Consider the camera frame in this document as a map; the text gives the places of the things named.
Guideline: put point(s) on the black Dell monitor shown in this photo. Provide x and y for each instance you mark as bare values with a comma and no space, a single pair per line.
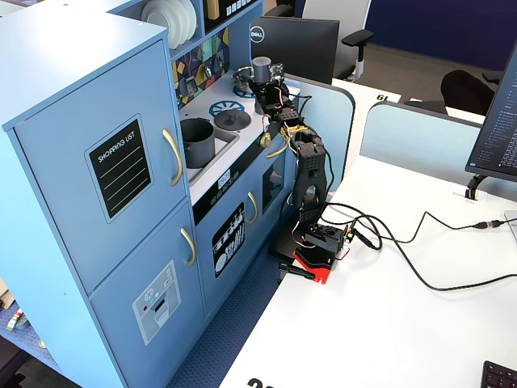
299,48

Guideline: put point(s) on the green white small box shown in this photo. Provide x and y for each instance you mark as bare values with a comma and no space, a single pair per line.
14,320

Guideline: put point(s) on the light blue desk divider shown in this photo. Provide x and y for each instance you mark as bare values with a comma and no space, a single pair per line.
335,121
404,137

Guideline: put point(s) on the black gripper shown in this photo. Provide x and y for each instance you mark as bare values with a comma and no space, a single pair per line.
263,94

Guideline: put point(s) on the dark gray pot lid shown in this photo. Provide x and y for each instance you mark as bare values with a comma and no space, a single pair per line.
232,120

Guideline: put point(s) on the red robot base mount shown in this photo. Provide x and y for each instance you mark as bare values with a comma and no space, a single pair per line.
319,275

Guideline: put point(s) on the dark gray toy pot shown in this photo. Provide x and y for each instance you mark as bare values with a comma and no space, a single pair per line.
200,151

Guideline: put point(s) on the blue toy kitchen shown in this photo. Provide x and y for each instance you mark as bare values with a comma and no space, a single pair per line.
81,161

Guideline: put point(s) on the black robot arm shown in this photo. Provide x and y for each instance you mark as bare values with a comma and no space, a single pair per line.
311,161

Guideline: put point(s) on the black keyboard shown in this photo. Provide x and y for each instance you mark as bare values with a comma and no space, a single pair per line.
501,376

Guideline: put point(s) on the gold stove knob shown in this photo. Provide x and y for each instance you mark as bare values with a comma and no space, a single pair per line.
265,140

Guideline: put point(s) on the white office chair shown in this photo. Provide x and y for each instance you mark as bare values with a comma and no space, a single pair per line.
347,16

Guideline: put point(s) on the gray salt shaker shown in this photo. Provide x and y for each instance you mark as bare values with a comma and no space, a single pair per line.
261,69

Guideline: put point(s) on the black table clamp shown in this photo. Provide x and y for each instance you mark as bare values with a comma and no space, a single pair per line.
297,271

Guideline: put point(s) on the shiny metal lidded pot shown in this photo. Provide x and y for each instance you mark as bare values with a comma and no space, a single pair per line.
241,83

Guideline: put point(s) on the monitor with lit screen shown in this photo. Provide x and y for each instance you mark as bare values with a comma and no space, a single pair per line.
501,133

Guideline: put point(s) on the black monitor stand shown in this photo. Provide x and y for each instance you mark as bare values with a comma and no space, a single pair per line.
472,188

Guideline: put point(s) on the gray laptop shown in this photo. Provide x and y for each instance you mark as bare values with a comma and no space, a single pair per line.
512,222

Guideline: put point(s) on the black office chair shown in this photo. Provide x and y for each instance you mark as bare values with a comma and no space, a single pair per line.
460,89
282,10

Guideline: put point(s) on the dark blue partition panel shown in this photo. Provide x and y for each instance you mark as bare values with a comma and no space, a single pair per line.
444,24

